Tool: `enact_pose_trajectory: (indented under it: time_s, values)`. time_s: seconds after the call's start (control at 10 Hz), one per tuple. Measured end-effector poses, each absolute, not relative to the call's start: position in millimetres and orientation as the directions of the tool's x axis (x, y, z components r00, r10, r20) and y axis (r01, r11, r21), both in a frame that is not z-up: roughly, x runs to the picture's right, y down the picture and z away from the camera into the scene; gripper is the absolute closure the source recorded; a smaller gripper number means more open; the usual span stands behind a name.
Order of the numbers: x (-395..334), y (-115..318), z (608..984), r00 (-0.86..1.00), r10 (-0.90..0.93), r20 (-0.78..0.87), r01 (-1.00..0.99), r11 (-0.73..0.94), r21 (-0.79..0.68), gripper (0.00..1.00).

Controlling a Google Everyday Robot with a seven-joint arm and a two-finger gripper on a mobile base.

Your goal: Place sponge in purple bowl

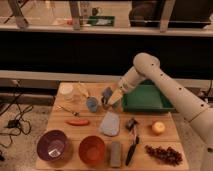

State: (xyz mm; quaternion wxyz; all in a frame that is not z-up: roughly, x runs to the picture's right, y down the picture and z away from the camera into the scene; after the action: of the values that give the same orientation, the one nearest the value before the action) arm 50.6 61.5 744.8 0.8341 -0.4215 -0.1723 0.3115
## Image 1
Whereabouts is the green tray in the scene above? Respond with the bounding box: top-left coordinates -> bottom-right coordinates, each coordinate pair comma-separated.
122,81 -> 175,113

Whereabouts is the black power adapter with cables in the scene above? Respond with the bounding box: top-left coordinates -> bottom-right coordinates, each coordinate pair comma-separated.
0,83 -> 34,161

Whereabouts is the purple bowl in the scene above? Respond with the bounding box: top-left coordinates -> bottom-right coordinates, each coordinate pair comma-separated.
37,130 -> 70,162

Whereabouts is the bunch of red grapes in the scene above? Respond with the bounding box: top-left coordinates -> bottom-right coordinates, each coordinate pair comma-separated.
145,145 -> 183,166

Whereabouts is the clear plastic cup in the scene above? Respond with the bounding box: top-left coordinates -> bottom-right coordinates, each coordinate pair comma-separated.
59,84 -> 74,101

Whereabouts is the black handled brush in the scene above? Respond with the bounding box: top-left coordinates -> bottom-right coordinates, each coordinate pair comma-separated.
125,118 -> 140,166

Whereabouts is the orange bowl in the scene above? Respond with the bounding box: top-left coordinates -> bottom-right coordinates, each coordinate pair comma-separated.
78,136 -> 106,167

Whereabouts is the orange carrot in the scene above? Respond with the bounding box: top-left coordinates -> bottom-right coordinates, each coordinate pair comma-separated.
65,119 -> 90,126

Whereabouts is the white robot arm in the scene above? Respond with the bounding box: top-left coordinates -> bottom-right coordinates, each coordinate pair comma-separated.
108,53 -> 213,171

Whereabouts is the light blue cloth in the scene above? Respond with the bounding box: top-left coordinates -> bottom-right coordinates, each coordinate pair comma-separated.
99,112 -> 120,136

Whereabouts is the grey sponge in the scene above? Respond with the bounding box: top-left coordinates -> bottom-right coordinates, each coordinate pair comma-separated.
110,141 -> 122,168

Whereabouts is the wooden board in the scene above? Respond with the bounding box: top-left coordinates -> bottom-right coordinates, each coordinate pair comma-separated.
36,90 -> 189,171

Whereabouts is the yellow apple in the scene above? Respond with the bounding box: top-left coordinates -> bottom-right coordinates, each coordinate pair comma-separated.
152,121 -> 166,135

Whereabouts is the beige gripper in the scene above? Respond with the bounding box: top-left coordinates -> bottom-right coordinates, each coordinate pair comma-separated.
101,87 -> 123,109

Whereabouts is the metal spoon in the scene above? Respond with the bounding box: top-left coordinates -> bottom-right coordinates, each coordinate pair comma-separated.
57,105 -> 79,116

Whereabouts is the green box on shelf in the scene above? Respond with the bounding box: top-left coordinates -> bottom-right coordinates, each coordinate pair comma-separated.
87,16 -> 115,26

